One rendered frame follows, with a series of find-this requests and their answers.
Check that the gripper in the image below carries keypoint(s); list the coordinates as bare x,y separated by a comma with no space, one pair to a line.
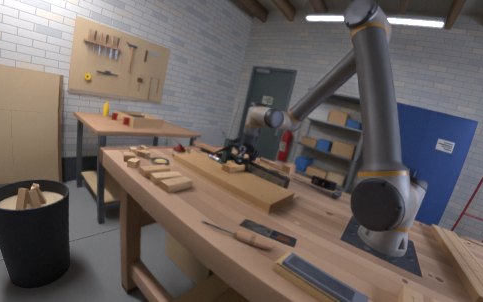
247,151

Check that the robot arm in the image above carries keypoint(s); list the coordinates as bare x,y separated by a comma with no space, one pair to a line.
375,125

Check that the maple wood blank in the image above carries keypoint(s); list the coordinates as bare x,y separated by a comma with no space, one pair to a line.
233,167

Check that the wooden shooting board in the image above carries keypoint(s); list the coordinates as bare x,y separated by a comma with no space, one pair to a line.
245,184

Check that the wooden tool board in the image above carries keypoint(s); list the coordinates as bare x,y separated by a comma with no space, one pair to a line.
119,58

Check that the red fire extinguisher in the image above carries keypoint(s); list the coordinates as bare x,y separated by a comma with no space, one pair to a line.
284,146

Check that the blue box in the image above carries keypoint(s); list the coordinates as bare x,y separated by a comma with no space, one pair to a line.
324,145
353,124
303,163

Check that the cardboard box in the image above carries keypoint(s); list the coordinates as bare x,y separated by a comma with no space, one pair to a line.
335,178
308,142
316,172
343,150
338,117

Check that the red cone knob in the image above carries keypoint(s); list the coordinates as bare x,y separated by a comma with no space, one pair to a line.
178,148

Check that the grey green door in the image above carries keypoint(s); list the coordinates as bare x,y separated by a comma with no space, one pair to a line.
270,84

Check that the wooden workbench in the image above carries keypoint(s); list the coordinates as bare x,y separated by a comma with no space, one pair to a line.
207,218

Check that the long wooden block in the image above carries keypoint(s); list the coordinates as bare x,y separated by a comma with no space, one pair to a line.
176,184
164,176
154,169

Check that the black marking gauge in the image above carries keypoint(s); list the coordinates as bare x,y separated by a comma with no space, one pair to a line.
324,183

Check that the small wooden cube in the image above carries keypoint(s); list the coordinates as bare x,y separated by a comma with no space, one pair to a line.
143,153
128,156
133,163

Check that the grey shelf unit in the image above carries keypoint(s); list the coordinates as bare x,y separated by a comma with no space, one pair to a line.
352,167

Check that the open wooden box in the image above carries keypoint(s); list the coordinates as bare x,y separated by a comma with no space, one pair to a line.
144,121

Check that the red block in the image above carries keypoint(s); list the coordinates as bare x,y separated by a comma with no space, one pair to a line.
126,121
114,116

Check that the wooden side table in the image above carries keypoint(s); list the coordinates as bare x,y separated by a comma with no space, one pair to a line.
111,125

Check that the sharpening stone in wooden holder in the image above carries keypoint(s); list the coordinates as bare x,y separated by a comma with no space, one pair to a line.
320,278

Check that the yellow bottle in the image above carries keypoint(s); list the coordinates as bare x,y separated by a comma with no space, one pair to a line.
106,109

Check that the ceiling strip light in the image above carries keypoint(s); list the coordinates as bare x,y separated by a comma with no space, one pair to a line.
417,22

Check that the wood offcuts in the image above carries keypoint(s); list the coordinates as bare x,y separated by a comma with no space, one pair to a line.
31,196

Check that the leaning plywood sheet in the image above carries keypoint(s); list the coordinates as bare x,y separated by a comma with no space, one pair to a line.
15,125

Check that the black waste bin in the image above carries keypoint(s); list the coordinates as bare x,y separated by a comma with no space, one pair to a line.
31,243

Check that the red hand truck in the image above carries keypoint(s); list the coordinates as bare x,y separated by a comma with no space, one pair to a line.
482,180

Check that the stacked wooden planks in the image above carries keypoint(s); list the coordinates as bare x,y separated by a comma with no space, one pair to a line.
467,264

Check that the blue wall board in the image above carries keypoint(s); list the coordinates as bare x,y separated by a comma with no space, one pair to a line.
433,176

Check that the dark square base plate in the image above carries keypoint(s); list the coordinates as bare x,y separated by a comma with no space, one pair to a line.
410,261

